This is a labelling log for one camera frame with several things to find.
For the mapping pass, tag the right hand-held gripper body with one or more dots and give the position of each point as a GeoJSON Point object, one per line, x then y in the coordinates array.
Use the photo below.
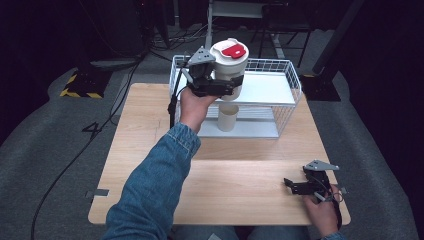
{"type": "Point", "coordinates": [315, 185]}

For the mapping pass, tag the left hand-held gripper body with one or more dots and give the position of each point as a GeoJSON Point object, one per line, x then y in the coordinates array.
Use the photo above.
{"type": "Point", "coordinates": [208, 81]}

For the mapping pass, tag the white cup with red-tab lid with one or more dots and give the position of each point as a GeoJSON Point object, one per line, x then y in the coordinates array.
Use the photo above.
{"type": "Point", "coordinates": [230, 63]}

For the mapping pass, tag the white paper cup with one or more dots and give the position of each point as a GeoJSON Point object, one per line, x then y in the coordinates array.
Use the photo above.
{"type": "Point", "coordinates": [228, 118]}

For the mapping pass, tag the person's right hand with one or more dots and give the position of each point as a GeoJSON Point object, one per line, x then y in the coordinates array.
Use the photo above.
{"type": "Point", "coordinates": [321, 213]}

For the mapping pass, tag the person's left hand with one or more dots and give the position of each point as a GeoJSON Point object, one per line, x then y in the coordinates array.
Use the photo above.
{"type": "Point", "coordinates": [195, 108]}

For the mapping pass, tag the person's right leg in jeans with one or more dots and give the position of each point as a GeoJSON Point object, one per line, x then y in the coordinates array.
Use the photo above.
{"type": "Point", "coordinates": [278, 233]}

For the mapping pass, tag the person's leg in jeans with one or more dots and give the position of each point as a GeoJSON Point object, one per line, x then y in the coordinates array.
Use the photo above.
{"type": "Point", "coordinates": [206, 233]}
{"type": "Point", "coordinates": [278, 233]}

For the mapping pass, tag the black chair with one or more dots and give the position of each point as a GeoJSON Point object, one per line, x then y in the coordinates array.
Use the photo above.
{"type": "Point", "coordinates": [283, 23]}

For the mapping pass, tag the black stand with base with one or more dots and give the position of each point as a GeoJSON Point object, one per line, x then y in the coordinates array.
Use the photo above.
{"type": "Point", "coordinates": [321, 83]}

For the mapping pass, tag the person's left leg in jeans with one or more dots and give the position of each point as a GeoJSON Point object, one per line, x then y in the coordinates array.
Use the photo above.
{"type": "Point", "coordinates": [206, 233]}

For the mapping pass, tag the yellow-black striped stand base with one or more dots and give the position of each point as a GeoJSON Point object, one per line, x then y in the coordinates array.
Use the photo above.
{"type": "Point", "coordinates": [85, 85]}

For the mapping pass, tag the grey metal table bracket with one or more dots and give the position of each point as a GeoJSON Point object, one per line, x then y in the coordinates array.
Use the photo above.
{"type": "Point", "coordinates": [98, 193]}
{"type": "Point", "coordinates": [342, 190]}

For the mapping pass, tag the white desk frame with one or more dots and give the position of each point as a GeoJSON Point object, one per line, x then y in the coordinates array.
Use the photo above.
{"type": "Point", "coordinates": [230, 10]}

